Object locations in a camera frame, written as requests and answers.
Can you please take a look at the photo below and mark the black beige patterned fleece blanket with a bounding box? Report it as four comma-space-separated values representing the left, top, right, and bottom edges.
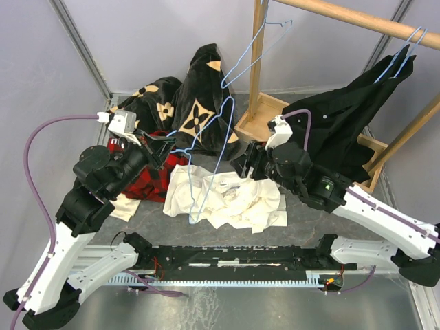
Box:
109, 43, 244, 160

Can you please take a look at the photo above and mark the black button shirt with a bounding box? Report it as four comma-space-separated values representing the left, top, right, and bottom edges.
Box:
282, 55, 415, 184

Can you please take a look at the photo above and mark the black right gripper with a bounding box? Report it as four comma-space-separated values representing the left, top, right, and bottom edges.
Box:
228, 140, 300, 195

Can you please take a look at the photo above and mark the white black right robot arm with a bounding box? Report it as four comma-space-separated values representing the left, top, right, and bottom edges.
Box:
231, 141, 439, 287

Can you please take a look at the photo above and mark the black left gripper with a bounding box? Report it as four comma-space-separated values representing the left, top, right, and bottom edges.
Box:
108, 126, 179, 197

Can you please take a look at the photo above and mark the cream folded cloth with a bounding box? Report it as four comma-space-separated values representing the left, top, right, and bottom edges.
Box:
111, 194, 141, 222

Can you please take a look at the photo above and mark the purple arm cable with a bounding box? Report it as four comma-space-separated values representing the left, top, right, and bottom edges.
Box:
281, 109, 376, 294
8, 113, 185, 330

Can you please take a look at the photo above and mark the white dress shirt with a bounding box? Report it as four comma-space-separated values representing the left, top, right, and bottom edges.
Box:
163, 165, 287, 234

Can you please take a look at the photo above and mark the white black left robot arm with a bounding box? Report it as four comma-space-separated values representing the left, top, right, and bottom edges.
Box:
3, 131, 175, 329

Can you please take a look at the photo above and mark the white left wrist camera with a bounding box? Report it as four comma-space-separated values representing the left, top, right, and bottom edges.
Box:
96, 109, 141, 146

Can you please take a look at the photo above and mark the wooden clothes rack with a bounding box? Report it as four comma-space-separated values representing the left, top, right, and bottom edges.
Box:
233, 0, 440, 195

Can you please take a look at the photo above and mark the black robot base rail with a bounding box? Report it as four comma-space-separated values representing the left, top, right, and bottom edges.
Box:
121, 232, 358, 286

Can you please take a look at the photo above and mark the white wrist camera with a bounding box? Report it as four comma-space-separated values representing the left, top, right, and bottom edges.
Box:
265, 115, 293, 150
96, 109, 141, 146

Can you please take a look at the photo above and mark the red black plaid shirt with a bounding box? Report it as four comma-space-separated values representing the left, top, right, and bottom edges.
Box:
107, 131, 188, 203

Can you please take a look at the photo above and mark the light blue hanger with shirt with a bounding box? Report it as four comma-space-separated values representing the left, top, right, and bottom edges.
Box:
374, 26, 428, 83

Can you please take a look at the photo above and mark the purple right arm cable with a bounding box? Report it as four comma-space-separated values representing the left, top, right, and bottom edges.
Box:
281, 109, 376, 294

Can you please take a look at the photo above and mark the aluminium frame rail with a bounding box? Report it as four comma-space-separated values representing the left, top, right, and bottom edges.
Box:
49, 0, 113, 100

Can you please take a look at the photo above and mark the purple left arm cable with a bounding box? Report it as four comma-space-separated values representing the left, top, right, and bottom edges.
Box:
8, 113, 185, 330

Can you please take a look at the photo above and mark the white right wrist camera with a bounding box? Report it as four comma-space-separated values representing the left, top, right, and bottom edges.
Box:
265, 115, 293, 150

